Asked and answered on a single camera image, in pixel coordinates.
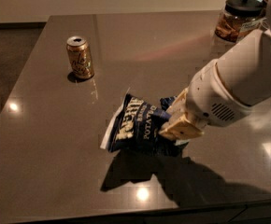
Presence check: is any blue potato chip bag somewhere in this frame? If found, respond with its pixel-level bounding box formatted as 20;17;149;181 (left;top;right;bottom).
100;93;189;157

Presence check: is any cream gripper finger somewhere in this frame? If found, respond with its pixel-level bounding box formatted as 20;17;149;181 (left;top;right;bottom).
159;115;204;141
166;88;188;117

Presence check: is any gold soda can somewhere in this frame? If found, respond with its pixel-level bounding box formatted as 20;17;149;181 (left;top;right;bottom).
66;35;94;79

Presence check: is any glass jar with black lid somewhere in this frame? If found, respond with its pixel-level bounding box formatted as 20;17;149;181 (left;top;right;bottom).
215;0;263;43

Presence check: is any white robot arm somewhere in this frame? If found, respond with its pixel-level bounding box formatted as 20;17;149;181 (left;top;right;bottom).
159;0;271;141

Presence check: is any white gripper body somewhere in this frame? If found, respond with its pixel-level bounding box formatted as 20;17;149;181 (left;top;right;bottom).
186;59;251;127

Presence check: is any small blue snack packet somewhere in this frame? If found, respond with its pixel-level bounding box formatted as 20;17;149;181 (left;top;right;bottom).
160;96;176;111

